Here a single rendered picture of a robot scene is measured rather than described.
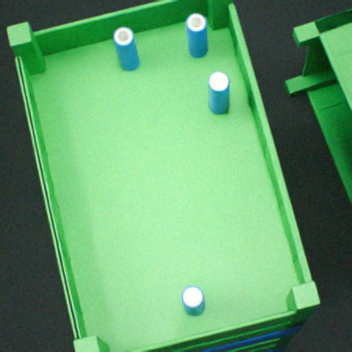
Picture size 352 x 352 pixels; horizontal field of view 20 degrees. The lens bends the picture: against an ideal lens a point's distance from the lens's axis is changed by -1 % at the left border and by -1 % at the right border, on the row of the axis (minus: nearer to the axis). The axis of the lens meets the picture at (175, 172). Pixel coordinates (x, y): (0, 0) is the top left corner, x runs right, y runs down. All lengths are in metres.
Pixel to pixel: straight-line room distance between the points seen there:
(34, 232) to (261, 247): 0.50
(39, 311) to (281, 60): 0.47
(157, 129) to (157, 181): 0.05
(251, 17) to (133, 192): 0.55
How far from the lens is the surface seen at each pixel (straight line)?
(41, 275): 1.30
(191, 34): 0.88
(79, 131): 0.91
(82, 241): 0.89
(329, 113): 1.34
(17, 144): 1.35
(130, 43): 0.87
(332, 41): 1.16
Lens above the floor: 1.27
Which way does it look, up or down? 75 degrees down
